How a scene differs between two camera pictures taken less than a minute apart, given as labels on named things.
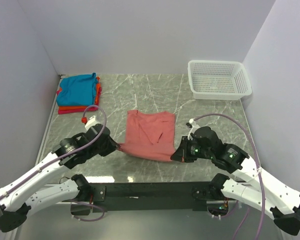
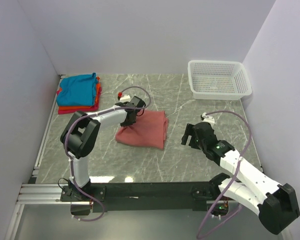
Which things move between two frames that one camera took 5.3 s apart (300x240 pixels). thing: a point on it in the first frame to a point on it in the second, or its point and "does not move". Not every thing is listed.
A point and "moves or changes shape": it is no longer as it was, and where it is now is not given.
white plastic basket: x=218 y=80 does not move
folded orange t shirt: x=98 y=88 does not move
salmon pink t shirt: x=150 y=135 moves or changes shape
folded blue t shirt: x=77 y=90 does not move
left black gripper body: x=107 y=148 to x=128 y=123
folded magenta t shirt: x=65 y=111 does not move
